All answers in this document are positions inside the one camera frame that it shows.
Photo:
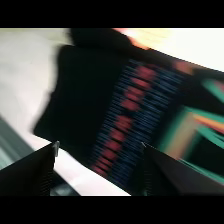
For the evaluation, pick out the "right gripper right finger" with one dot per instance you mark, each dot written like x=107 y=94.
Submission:
x=173 y=176

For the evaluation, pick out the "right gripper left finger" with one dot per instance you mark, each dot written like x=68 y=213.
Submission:
x=26 y=176

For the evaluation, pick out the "black patterned garment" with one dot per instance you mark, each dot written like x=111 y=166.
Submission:
x=90 y=96

